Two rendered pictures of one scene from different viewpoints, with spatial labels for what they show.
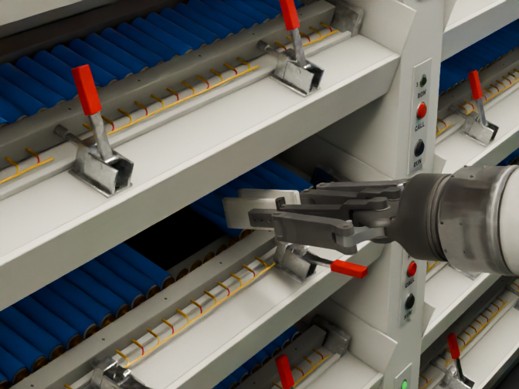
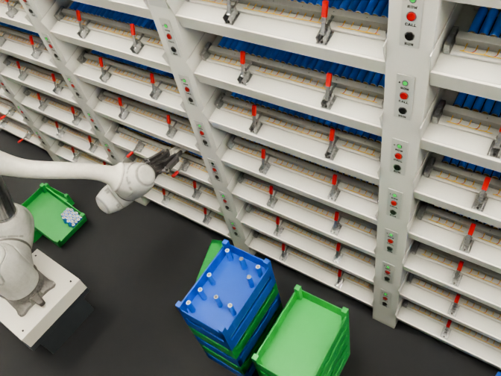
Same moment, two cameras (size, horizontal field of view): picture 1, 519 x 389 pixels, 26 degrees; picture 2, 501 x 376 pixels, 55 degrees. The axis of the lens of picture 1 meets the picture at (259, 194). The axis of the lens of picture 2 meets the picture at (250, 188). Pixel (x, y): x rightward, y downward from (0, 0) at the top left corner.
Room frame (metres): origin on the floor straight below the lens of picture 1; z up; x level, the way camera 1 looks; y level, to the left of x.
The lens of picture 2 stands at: (1.49, -1.40, 1.91)
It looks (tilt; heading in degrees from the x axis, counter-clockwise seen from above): 49 degrees down; 101
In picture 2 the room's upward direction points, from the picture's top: 15 degrees counter-clockwise
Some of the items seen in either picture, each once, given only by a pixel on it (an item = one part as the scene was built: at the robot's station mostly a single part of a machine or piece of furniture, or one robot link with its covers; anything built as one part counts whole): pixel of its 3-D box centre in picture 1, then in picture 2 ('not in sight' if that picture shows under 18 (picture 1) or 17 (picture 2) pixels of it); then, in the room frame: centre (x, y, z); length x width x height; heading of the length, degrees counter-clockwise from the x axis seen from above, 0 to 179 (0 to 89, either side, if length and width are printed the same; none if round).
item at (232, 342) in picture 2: not in sight; (229, 298); (1.16, -0.58, 0.36); 0.30 x 0.20 x 0.08; 56
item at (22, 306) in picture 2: not in sight; (27, 289); (0.28, -0.43, 0.30); 0.22 x 0.18 x 0.06; 141
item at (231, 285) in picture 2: not in sight; (225, 287); (1.16, -0.58, 0.44); 0.30 x 0.20 x 0.08; 56
